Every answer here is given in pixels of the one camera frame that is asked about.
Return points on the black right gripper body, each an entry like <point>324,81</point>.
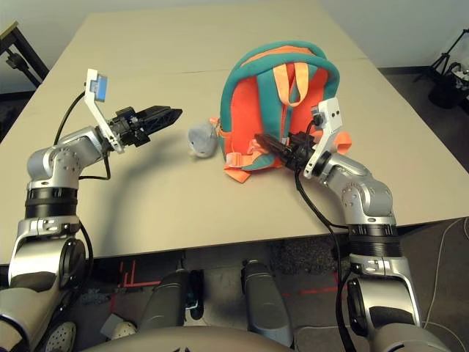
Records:
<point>298,150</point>

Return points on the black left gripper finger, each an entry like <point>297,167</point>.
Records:
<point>161,111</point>
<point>157,122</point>

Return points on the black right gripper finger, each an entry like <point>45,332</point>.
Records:
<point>271,141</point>
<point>280,154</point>

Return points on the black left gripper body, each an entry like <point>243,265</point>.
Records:
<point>128,128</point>

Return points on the orange and teal backpack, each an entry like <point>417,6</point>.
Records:
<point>249,121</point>

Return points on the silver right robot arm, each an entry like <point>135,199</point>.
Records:
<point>366,194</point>

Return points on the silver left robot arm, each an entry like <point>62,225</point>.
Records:
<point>55,161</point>

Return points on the grey-blue plush pendant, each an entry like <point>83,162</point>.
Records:
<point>201,137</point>

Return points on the black-framed wooden side table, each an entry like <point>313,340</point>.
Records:
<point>33,55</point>

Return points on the black clamp with pole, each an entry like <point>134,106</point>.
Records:
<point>14,60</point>

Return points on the grey right robot leg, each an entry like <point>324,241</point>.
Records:
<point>264,297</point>

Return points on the grey robot leg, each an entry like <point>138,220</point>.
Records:
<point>264,297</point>
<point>165,297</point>

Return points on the black bin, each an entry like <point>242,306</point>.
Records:
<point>447,93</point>

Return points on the grey left robot leg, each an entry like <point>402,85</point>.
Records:
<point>165,297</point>

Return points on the black tripod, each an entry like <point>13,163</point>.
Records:
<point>445,55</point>

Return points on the grey floor mat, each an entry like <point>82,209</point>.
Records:
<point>318,339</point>

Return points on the grey paper sheet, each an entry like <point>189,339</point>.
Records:
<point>110,326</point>

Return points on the white perforated clog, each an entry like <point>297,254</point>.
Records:
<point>60,337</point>
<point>124,330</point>

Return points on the grey robot torso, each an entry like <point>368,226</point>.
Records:
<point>183,341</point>

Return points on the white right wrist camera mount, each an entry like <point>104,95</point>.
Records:
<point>329,113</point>

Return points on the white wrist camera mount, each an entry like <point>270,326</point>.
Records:
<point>329,113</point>
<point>98,88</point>

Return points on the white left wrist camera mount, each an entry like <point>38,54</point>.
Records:
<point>98,88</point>

